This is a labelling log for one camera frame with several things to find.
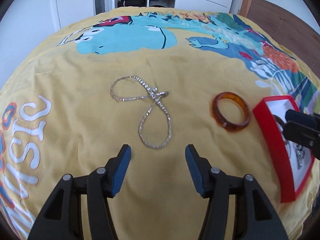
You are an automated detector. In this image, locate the red jewelry box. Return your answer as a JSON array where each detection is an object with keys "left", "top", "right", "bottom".
[{"left": 253, "top": 95, "right": 315, "bottom": 203}]

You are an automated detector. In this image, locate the amber resin bangle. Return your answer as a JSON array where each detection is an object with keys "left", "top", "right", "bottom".
[{"left": 211, "top": 92, "right": 252, "bottom": 132}]

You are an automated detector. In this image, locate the silver rhinestone necklace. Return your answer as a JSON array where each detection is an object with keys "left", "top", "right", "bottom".
[{"left": 110, "top": 75, "right": 173, "bottom": 150}]

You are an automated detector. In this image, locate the dark brown large bangle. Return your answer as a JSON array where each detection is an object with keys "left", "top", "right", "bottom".
[{"left": 272, "top": 114, "right": 285, "bottom": 132}]

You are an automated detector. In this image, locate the white bedroom door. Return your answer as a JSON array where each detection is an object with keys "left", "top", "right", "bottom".
[{"left": 56, "top": 0, "right": 95, "bottom": 28}]

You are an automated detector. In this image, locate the silver pendant in box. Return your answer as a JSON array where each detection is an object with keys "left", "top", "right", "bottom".
[{"left": 296, "top": 145, "right": 305, "bottom": 170}]

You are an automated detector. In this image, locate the wooden headboard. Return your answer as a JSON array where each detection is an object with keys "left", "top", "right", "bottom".
[{"left": 240, "top": 0, "right": 320, "bottom": 76}]

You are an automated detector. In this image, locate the yellow dinosaur print duvet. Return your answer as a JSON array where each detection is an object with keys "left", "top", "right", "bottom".
[{"left": 1, "top": 8, "right": 319, "bottom": 239}]

